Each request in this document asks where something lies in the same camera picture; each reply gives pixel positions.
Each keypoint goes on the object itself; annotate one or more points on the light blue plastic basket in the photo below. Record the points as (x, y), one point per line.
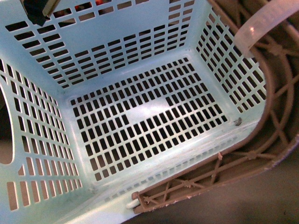
(110, 97)

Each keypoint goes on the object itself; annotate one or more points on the white zip tie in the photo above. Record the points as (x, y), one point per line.
(265, 19)

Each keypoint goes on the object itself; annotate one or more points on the brown basket handle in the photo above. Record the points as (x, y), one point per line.
(276, 134)

